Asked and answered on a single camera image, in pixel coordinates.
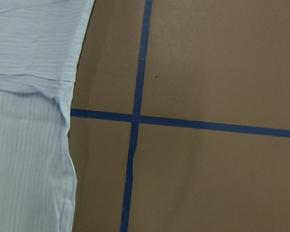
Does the light blue button-up shirt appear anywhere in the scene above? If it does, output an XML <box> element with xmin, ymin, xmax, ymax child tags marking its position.
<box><xmin>0</xmin><ymin>0</ymin><xmax>94</xmax><ymax>232</ymax></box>

